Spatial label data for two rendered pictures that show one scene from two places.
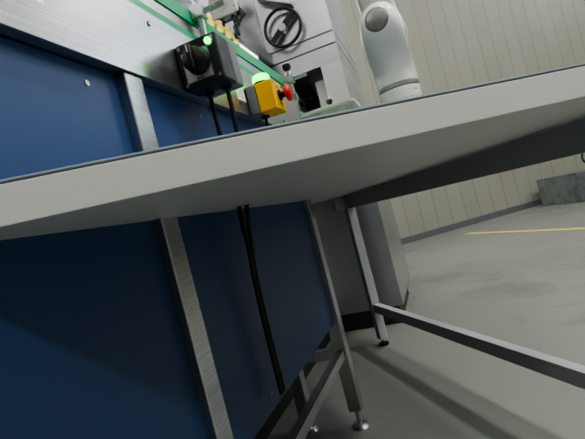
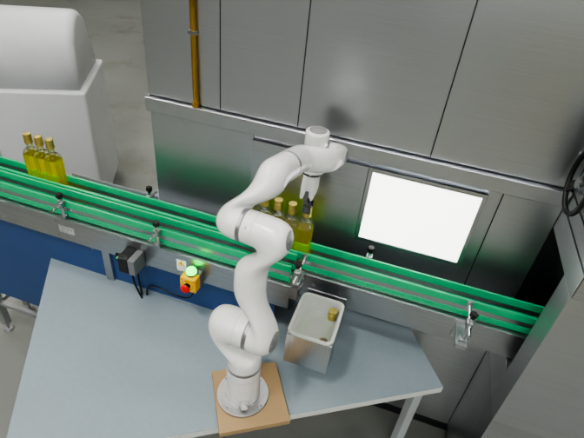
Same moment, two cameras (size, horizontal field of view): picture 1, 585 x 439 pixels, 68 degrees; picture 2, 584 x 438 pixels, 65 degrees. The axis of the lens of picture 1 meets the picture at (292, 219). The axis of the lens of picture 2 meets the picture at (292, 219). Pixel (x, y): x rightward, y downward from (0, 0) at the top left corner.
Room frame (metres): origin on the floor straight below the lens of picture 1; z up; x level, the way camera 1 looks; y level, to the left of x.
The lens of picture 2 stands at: (1.32, -1.39, 2.33)
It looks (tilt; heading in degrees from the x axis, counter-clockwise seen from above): 36 degrees down; 86
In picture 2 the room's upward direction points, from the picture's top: 6 degrees clockwise
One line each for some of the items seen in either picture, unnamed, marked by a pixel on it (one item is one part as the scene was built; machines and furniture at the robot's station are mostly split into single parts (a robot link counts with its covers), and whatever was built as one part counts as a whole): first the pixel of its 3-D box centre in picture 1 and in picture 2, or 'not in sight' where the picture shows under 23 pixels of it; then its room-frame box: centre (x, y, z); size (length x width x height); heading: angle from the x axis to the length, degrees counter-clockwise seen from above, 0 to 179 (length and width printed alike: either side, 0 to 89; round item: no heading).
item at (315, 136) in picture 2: not in sight; (316, 147); (1.48, 0.04, 1.58); 0.09 x 0.08 x 0.13; 156
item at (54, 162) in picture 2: not in sight; (55, 167); (0.36, 0.41, 1.19); 0.06 x 0.06 x 0.28; 72
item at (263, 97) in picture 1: (267, 100); (191, 281); (1.03, -0.01, 0.96); 0.07 x 0.07 x 0.07; 72
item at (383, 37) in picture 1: (387, 48); (235, 337); (1.25, -0.39, 1.08); 0.19 x 0.12 x 0.24; 156
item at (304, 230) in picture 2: not in sight; (302, 242); (1.48, 0.04, 1.16); 0.06 x 0.06 x 0.21; 72
